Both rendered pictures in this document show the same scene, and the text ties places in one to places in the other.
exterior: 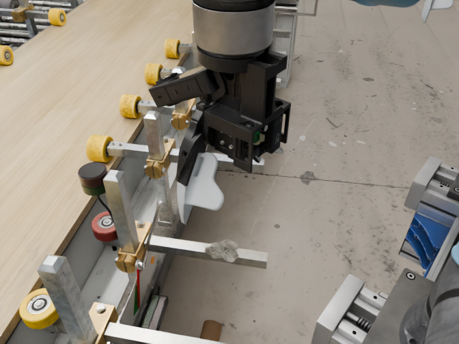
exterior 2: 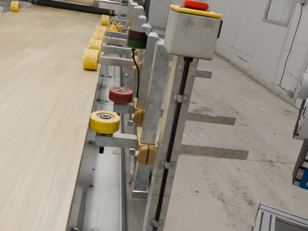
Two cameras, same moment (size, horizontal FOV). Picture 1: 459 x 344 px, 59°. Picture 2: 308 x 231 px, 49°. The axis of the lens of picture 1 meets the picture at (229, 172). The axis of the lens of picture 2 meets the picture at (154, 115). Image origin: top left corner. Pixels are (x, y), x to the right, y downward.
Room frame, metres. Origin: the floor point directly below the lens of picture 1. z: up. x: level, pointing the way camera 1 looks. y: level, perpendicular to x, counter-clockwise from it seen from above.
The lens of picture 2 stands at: (-0.33, 0.56, 1.24)
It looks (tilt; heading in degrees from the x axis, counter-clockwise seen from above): 20 degrees down; 340
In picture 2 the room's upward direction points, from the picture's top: 10 degrees clockwise
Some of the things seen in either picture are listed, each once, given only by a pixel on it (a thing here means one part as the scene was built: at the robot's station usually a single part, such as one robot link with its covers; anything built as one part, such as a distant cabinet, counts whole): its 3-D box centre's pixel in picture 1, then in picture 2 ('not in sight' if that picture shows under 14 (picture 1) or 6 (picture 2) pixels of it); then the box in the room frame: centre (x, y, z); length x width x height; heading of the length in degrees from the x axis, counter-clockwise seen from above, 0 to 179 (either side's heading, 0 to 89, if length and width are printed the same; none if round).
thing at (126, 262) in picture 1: (134, 246); (139, 111); (0.69, 0.25, 0.85); 0.13 x 0.06 x 0.05; 169
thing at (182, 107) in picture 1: (184, 132); (135, 68); (1.16, 0.16, 0.88); 0.03 x 0.03 x 0.48; 79
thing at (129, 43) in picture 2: (95, 183); (136, 42); (0.68, 0.30, 1.08); 0.06 x 0.06 x 0.02
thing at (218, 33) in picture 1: (235, 22); not in sight; (0.39, -0.01, 1.54); 0.08 x 0.08 x 0.05
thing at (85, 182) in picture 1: (93, 174); (137, 34); (0.68, 0.30, 1.10); 0.06 x 0.06 x 0.02
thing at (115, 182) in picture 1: (130, 246); (141, 105); (0.67, 0.25, 0.87); 0.03 x 0.03 x 0.48; 79
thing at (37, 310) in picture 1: (46, 317); (103, 134); (0.49, 0.40, 0.85); 0.08 x 0.08 x 0.11
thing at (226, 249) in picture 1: (223, 246); (205, 109); (0.67, 0.02, 0.87); 0.09 x 0.07 x 0.02; 79
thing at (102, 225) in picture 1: (110, 235); (119, 104); (0.72, 0.31, 0.85); 0.08 x 0.08 x 0.11
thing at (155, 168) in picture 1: (160, 158); (140, 65); (0.94, 0.20, 0.95); 0.13 x 0.06 x 0.05; 169
